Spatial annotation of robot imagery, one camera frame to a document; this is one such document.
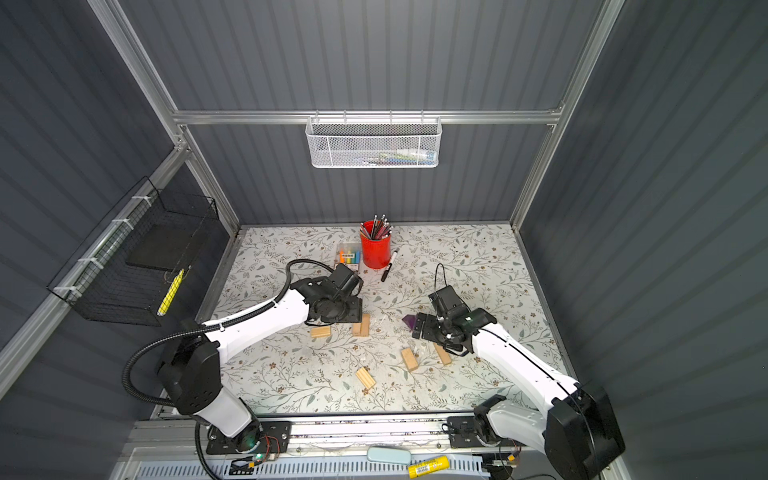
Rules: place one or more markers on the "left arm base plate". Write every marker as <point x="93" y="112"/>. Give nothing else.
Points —
<point x="259" y="439"/>

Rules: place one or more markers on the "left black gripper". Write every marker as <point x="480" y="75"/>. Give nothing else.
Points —
<point x="356" y="311"/>

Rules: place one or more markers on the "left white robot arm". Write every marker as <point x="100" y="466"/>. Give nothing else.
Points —
<point x="190" y="366"/>

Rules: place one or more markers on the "clear box coloured chalks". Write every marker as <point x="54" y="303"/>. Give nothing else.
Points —
<point x="349" y="254"/>

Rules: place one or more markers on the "ridged wood block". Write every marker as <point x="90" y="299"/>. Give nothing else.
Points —
<point x="365" y="377"/>

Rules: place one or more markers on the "red pencil cup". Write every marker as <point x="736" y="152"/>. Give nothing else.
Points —
<point x="376" y="253"/>

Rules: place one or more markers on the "black wire wall basket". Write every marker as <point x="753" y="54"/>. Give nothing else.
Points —
<point x="124" y="275"/>

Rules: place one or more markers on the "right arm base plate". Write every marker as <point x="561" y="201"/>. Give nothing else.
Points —
<point x="469" y="432"/>

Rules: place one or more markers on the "white vented cable duct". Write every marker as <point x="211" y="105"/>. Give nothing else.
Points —
<point x="350" y="467"/>

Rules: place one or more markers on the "light blue eraser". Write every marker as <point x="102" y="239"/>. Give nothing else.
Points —
<point x="388" y="455"/>

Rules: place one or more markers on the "purple block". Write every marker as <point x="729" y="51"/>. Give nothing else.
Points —
<point x="410" y="321"/>

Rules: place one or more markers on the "yellow glue stick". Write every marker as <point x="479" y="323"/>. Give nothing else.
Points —
<point x="428" y="467"/>

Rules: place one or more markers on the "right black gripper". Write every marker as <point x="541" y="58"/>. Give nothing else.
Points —
<point x="427" y="331"/>

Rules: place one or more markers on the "black marker pen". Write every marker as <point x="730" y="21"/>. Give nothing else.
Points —
<point x="389" y="266"/>

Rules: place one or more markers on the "white wire mesh basket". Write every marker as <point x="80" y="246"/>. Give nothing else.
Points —
<point x="389" y="144"/>

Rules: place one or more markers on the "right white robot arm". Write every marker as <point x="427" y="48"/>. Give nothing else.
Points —
<point x="572" y="424"/>

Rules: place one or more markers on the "yellow ruler in basket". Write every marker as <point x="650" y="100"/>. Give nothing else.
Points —
<point x="171" y="293"/>

